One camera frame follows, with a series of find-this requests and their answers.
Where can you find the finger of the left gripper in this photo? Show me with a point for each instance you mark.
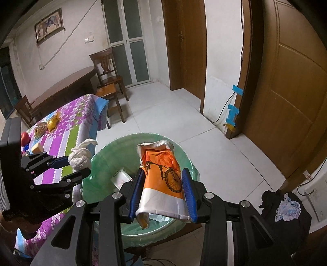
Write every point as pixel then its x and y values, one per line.
pixel 55 162
pixel 75 178

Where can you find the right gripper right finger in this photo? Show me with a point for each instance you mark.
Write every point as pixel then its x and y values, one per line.
pixel 235 233

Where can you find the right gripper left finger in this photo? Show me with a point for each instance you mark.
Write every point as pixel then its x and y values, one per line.
pixel 71 243

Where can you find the white knotted cloth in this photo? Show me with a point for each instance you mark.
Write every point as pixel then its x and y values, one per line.
pixel 80 156

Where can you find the orange bicycle paper bag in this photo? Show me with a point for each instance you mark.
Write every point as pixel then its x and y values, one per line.
pixel 162 192

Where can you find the green lined trash bin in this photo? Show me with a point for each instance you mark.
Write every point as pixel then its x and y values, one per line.
pixel 121 154

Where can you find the person left hand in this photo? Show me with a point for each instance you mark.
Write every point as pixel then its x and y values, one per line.
pixel 9 230

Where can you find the floral striped tablecloth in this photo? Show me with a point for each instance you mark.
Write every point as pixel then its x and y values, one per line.
pixel 80 119

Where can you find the yellow candy wrapper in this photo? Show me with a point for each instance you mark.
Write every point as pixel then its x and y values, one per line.
pixel 53 121

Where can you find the bagged bread bun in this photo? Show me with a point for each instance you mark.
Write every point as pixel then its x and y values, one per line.
pixel 40 129

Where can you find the black bag with cloth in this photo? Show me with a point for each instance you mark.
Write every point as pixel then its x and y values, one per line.
pixel 287 217

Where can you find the red apple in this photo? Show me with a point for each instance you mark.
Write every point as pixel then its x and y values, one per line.
pixel 24 139

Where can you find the wooden chair left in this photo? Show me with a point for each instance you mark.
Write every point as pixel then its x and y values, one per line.
pixel 28 114

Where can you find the wooden chair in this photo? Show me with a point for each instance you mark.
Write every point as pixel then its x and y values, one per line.
pixel 106 70
pixel 28 114

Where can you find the dark wooden dining table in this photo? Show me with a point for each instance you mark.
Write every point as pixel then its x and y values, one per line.
pixel 65 91

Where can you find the dark window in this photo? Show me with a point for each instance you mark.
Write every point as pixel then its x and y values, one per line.
pixel 10 93

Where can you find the wooden chair right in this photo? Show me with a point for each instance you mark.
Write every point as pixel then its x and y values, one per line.
pixel 106 70

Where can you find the framed elephant picture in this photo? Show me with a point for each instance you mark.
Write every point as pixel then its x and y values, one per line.
pixel 49 26

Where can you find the near brown wooden door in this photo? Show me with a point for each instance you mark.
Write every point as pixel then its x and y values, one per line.
pixel 283 106

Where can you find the brown wooden door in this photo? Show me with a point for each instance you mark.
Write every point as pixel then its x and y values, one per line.
pixel 283 106
pixel 186 41

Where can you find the white glass double door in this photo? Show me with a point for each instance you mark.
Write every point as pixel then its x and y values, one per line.
pixel 125 35

